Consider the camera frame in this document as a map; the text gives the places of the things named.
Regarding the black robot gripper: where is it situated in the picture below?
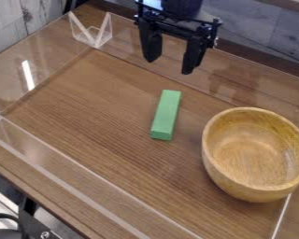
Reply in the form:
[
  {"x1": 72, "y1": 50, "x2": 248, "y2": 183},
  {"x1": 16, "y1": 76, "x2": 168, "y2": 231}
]
[{"x1": 135, "y1": 0, "x2": 222, "y2": 75}]

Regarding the green rectangular block stick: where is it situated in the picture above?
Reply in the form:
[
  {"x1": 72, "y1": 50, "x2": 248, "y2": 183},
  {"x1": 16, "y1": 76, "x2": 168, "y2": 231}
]
[{"x1": 149, "y1": 90, "x2": 181, "y2": 141}]

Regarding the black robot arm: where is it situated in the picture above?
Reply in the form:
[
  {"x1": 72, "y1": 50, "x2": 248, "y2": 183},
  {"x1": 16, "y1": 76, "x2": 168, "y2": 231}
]
[{"x1": 135, "y1": 0, "x2": 222, "y2": 75}]

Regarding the round wooden bowl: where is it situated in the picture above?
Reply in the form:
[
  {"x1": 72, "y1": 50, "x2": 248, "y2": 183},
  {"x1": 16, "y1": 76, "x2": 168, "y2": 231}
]
[{"x1": 201, "y1": 107, "x2": 299, "y2": 203}]

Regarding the clear acrylic corner bracket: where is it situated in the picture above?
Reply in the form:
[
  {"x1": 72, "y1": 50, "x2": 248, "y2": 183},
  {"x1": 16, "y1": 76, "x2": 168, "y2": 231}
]
[{"x1": 68, "y1": 12, "x2": 112, "y2": 49}]

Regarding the clear acrylic tray wall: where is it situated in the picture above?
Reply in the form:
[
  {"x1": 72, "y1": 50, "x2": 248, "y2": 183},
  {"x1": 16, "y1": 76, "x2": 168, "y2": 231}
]
[{"x1": 0, "y1": 107, "x2": 206, "y2": 239}]

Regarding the black metal table frame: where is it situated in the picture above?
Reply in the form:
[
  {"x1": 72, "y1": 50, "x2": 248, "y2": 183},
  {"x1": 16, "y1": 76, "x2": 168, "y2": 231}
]
[{"x1": 18, "y1": 197, "x2": 62, "y2": 239}]

